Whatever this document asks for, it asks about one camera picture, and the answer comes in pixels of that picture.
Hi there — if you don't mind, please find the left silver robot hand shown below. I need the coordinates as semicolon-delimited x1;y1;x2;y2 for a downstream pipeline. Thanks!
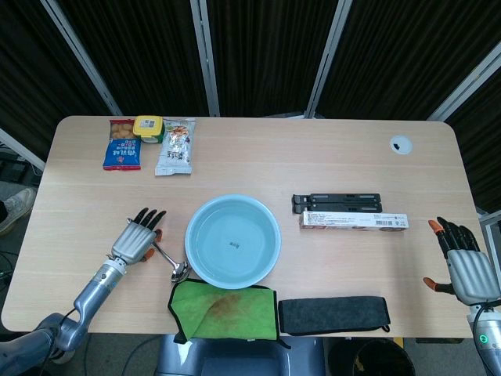
106;207;168;266

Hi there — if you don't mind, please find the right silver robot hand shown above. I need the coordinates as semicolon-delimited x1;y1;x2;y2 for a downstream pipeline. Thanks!
423;216;501;306

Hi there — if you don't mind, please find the metal ladle spoon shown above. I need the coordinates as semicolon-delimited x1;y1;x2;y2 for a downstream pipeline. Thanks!
126;216;192;283

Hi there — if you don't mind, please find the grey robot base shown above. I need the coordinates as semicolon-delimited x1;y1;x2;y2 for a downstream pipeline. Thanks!
154;334;326;376

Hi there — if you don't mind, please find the light blue bowl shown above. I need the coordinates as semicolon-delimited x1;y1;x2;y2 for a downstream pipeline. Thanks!
184;194;283;290

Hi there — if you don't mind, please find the blue snack bag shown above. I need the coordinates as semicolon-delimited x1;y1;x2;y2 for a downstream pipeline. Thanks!
103;119;142;172

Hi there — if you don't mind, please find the white snack bag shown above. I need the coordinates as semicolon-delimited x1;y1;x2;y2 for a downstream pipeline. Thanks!
154;117;198;177

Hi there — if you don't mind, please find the yellow lidded container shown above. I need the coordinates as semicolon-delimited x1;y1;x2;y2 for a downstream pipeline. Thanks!
132;114;164;145

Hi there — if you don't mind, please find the black trash bin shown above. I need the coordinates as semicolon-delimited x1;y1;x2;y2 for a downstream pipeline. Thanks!
354;338;416;376

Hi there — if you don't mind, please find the grey sneaker shoe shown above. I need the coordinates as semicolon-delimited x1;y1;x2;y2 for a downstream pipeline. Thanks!
0;186;38;236

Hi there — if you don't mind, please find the green stained cloth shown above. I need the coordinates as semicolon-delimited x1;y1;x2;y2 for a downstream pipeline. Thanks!
168;277;293;350

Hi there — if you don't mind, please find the long white cardboard box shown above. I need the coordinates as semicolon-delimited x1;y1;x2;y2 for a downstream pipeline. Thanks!
299;211;409;233

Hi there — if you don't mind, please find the dark grey folded cloth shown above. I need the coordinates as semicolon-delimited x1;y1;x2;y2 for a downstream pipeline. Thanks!
277;296;392;337

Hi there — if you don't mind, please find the black folding stand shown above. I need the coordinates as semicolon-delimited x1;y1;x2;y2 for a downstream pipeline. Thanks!
290;192;384;215

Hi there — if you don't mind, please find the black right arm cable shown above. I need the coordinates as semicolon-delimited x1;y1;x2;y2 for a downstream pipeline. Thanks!
471;303;501;338

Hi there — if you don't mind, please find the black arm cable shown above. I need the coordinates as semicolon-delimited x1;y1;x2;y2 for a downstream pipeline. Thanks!
471;303;501;338
54;305;81;330

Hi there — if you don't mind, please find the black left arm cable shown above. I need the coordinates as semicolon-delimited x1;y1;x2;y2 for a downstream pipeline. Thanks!
54;305;81;330

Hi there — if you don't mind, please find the grey partition frame post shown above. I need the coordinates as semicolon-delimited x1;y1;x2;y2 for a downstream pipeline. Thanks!
190;0;221;118
41;0;123;117
0;127;46;172
426;50;501;122
305;0;353;119

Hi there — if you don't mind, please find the white cable grommet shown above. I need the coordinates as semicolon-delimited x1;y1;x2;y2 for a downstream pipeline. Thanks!
389;135;413;156

